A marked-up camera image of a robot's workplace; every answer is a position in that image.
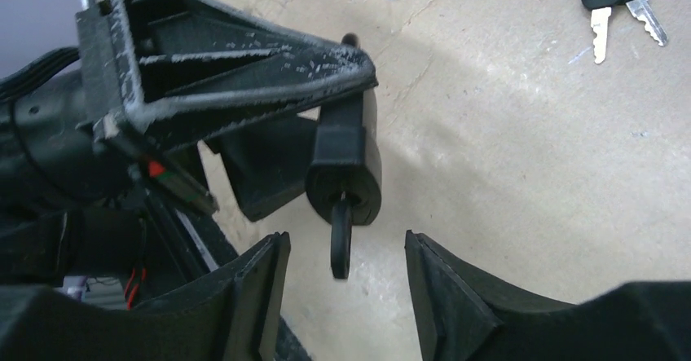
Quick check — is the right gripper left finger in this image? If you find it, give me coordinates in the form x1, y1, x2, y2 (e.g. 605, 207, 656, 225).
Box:
129, 232, 291, 360

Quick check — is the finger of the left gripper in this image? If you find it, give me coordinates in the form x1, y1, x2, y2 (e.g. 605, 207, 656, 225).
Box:
205, 116, 317, 222

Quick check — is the black padlock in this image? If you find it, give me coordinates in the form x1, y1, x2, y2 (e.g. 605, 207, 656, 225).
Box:
305, 33, 383, 227

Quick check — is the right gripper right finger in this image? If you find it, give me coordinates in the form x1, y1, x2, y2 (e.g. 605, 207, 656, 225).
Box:
405, 230, 572, 360

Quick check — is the single black key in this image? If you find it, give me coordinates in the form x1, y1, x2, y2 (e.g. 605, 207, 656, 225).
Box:
330, 198, 353, 280

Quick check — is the black key bunch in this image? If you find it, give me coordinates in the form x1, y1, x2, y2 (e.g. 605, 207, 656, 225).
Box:
581, 0, 669, 64

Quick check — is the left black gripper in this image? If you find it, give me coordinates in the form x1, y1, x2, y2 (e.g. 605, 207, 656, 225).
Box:
77, 0, 377, 215

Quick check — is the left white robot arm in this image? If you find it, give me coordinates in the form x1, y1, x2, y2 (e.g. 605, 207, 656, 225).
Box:
1, 0, 381, 288

